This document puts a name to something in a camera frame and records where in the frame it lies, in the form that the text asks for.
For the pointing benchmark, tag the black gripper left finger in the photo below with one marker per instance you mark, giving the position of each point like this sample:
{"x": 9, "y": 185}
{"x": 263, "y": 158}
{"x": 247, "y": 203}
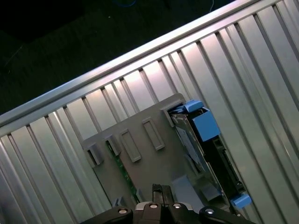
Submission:
{"x": 151, "y": 215}

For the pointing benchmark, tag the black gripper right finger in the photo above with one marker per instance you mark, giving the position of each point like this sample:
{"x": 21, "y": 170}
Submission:
{"x": 180, "y": 215}

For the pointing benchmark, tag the hard disk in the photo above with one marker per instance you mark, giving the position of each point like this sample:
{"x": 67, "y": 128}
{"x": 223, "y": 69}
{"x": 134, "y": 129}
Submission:
{"x": 205, "y": 126}

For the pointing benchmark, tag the green RAM stick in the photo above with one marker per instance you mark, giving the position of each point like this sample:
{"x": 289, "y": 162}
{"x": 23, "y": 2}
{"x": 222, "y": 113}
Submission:
{"x": 127, "y": 177}

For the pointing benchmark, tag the grey parts rack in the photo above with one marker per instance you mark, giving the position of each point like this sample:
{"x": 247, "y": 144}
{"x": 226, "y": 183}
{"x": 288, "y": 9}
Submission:
{"x": 163, "y": 168}

